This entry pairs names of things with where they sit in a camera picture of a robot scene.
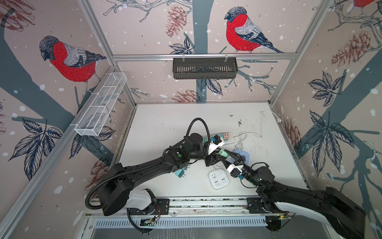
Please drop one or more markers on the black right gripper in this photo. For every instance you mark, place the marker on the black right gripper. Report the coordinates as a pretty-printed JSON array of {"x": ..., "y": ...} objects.
[{"x": 238, "y": 157}]

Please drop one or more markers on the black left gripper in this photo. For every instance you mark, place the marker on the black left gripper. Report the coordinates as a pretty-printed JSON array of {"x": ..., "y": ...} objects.
[{"x": 212, "y": 160}]

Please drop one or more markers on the blue square socket cube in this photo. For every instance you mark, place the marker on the blue square socket cube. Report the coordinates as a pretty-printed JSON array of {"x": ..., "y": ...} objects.
[{"x": 244, "y": 154}]

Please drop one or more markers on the white square socket cube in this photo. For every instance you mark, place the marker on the white square socket cube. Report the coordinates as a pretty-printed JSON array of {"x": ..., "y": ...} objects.
[{"x": 218, "y": 179}]

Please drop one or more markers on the white multicolour power strip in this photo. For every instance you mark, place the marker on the white multicolour power strip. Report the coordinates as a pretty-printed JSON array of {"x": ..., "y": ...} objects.
[{"x": 232, "y": 141}]

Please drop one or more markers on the pink USB charger plug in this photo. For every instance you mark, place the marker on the pink USB charger plug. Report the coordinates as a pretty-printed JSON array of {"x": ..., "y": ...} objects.
[{"x": 227, "y": 136}]

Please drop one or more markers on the teal charger plug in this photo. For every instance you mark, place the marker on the teal charger plug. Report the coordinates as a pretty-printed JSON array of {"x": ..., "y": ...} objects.
[{"x": 180, "y": 173}]

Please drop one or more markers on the green charger plug bottom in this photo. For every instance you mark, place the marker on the green charger plug bottom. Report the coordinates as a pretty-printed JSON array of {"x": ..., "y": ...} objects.
[{"x": 223, "y": 153}]

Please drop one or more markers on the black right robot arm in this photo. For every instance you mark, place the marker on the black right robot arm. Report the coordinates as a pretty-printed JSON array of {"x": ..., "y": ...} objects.
[{"x": 328, "y": 206}]

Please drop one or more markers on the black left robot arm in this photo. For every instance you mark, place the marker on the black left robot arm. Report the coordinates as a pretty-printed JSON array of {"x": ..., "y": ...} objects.
[{"x": 112, "y": 192}]

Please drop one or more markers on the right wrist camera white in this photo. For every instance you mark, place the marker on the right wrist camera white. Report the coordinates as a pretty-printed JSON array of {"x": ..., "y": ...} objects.
[{"x": 235, "y": 171}]

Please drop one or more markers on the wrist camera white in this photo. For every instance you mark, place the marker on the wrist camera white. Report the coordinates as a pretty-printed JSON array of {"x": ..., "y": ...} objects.
[
  {"x": 214, "y": 144},
  {"x": 235, "y": 171}
]

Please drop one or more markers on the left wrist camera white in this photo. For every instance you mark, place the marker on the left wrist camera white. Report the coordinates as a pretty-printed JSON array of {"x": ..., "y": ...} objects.
[{"x": 214, "y": 144}]

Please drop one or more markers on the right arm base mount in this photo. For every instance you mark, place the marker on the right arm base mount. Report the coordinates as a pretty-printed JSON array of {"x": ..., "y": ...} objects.
[{"x": 256, "y": 205}]

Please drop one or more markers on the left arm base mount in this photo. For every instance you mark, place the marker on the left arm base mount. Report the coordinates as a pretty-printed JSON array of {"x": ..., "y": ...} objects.
[{"x": 160, "y": 208}]

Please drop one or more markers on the black wall shelf basket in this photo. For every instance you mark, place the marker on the black wall shelf basket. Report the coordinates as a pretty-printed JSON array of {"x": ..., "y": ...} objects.
[{"x": 205, "y": 68}]

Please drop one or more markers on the white wire mesh shelf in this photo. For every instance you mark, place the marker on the white wire mesh shelf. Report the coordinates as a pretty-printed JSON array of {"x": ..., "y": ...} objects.
[{"x": 97, "y": 113}]

